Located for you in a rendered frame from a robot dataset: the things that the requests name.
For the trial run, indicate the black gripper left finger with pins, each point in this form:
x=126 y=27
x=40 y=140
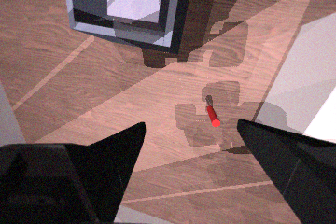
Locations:
x=100 y=171

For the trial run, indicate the red peg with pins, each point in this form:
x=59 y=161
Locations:
x=213 y=116

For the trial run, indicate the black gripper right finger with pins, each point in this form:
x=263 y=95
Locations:
x=302 y=168

